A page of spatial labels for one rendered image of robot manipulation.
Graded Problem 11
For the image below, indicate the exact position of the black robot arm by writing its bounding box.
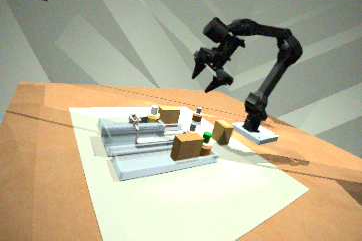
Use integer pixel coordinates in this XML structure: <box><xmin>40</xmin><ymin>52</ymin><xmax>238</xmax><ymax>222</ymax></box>
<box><xmin>198</xmin><ymin>17</ymin><xmax>303</xmax><ymax>133</ymax></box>

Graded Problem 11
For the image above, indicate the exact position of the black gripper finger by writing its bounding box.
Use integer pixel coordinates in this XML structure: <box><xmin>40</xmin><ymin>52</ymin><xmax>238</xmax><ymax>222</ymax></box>
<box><xmin>192</xmin><ymin>57</ymin><xmax>207</xmax><ymax>79</ymax></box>
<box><xmin>204</xmin><ymin>75</ymin><xmax>227</xmax><ymax>93</ymax></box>

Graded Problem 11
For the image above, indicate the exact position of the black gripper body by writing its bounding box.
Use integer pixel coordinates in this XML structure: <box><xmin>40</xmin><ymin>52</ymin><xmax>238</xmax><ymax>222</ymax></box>
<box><xmin>193</xmin><ymin>46</ymin><xmax>233</xmax><ymax>86</ymax></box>

